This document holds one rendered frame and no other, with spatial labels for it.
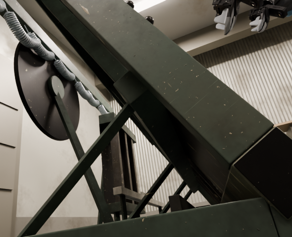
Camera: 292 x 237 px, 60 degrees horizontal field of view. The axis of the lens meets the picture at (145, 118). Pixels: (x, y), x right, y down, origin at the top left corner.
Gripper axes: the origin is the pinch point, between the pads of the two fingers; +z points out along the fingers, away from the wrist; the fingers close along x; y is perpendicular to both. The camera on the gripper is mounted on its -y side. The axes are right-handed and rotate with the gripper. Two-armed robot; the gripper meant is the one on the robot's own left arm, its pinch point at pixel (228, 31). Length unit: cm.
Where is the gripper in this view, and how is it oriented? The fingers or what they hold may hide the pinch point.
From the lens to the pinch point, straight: 97.3
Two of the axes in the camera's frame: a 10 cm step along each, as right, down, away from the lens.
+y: -8.6, -1.7, 4.8
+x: -4.1, -3.3, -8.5
